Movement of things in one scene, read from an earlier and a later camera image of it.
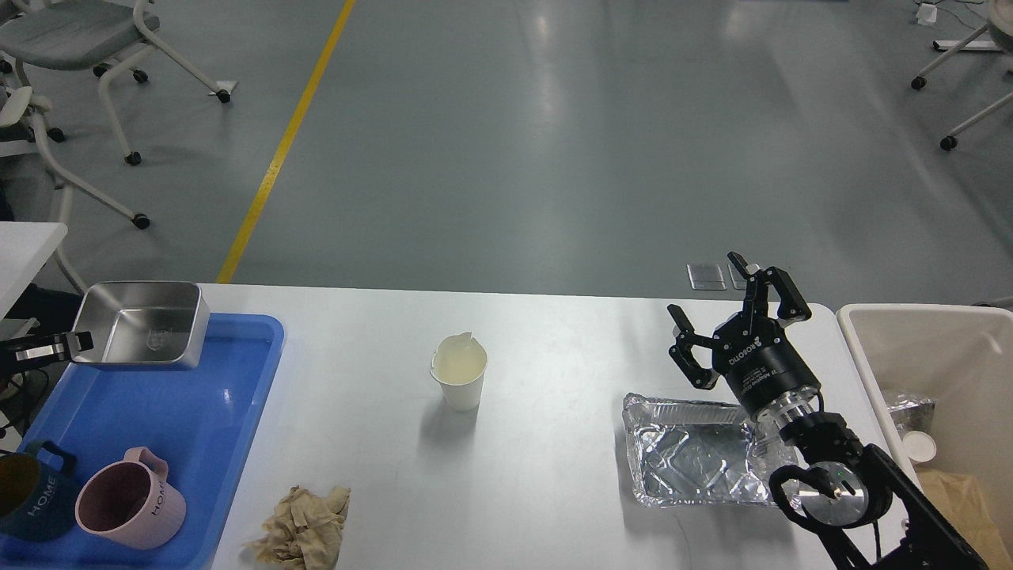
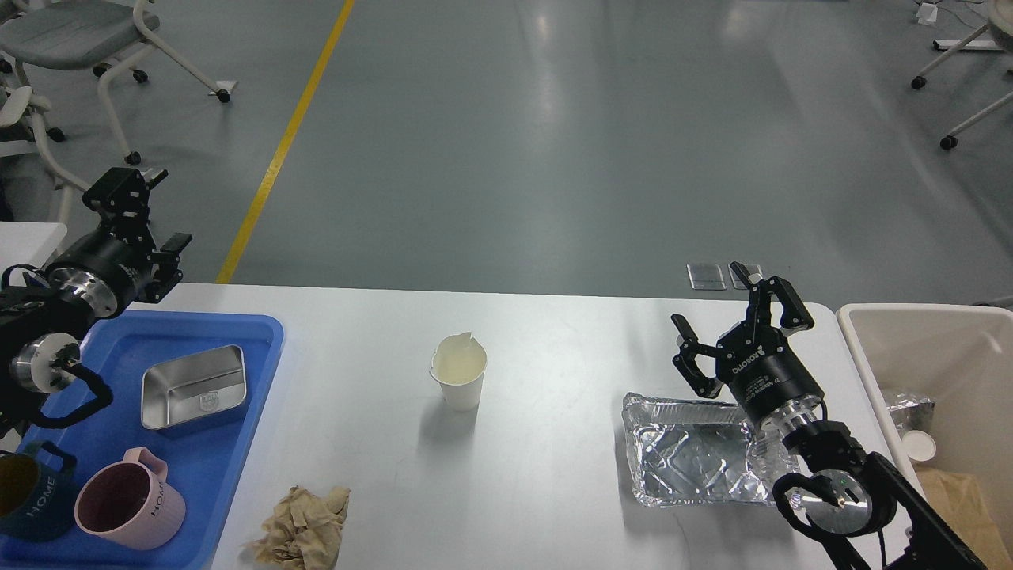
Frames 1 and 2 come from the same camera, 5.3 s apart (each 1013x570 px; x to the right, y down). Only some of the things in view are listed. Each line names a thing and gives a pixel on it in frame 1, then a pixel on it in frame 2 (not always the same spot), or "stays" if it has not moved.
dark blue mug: [36, 503] stays
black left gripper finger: [44, 348] -> [111, 268]
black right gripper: [752, 351] stays
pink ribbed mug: [129, 503] stays
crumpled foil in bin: [913, 415] stays
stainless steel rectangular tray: [160, 322] -> [190, 386]
